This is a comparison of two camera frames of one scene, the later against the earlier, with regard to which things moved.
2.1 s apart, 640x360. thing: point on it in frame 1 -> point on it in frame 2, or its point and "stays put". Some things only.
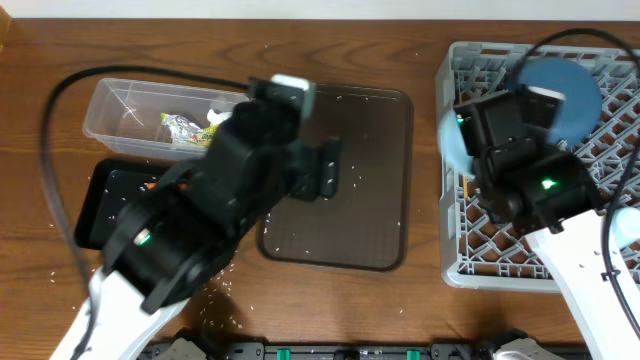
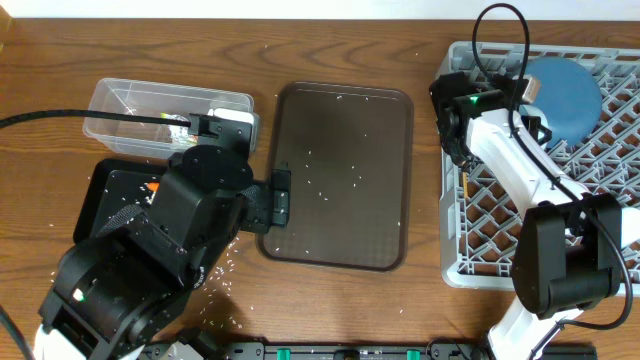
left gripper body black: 315,168 -> 267,203
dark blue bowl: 579,113 stays put
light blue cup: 624,227 stays put
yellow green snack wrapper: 182,130 stays put
